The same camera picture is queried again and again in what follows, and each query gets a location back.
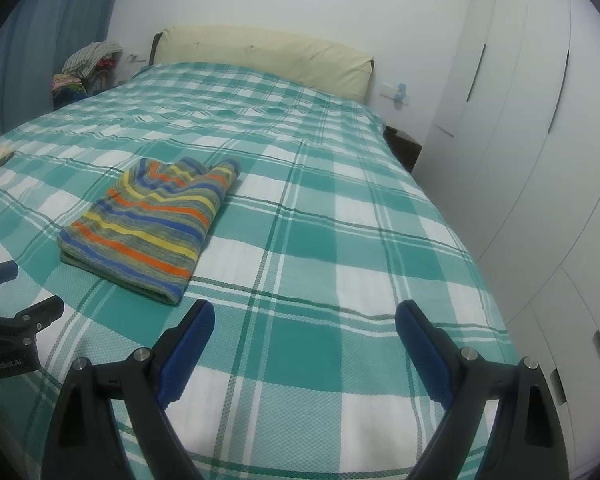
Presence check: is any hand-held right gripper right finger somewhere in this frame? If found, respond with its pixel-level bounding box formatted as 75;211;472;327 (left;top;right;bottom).
395;299;577;480

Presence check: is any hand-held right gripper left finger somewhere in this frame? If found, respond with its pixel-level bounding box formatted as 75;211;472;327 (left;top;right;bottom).
40;299;216;480

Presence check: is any striped knit garment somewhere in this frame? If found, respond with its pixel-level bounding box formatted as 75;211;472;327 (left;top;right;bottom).
57;156;243;307

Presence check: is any pile of clothes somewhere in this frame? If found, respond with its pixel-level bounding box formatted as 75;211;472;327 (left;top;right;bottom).
51;40;126;110

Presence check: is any teal plaid bed cover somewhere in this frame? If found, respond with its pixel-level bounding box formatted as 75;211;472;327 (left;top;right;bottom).
0;61;518;480

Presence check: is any dark wooden nightstand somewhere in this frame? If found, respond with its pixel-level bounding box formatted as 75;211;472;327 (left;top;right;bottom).
381;125;424;174

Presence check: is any blue curtain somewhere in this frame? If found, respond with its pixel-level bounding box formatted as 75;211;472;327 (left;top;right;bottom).
0;0;127;142

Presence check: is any white wardrobe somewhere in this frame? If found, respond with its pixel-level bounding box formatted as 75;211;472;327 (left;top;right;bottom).
412;0;600;466

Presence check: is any cream cushioned headboard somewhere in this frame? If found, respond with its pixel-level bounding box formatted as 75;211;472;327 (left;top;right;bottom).
150;25;377;106

